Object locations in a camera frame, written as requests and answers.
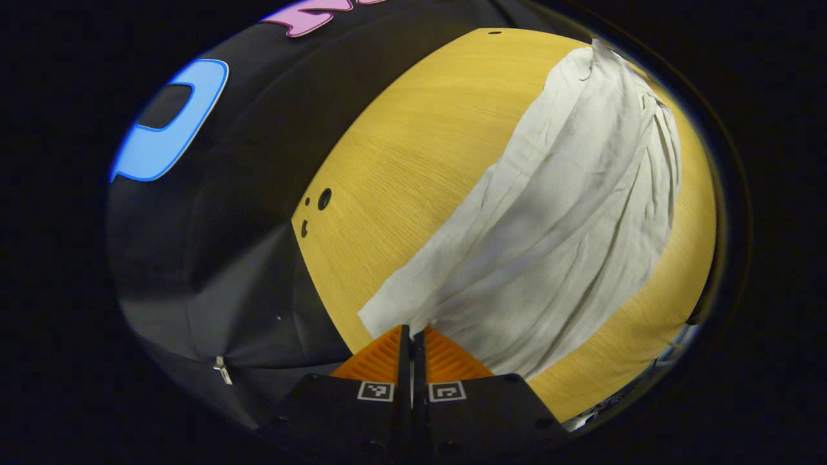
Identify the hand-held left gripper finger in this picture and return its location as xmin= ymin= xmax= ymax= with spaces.
xmin=258 ymin=325 xmax=412 ymax=464
xmin=413 ymin=325 xmax=569 ymax=464

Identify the black backdrop cloth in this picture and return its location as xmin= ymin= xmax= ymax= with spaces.
xmin=107 ymin=0 xmax=582 ymax=433

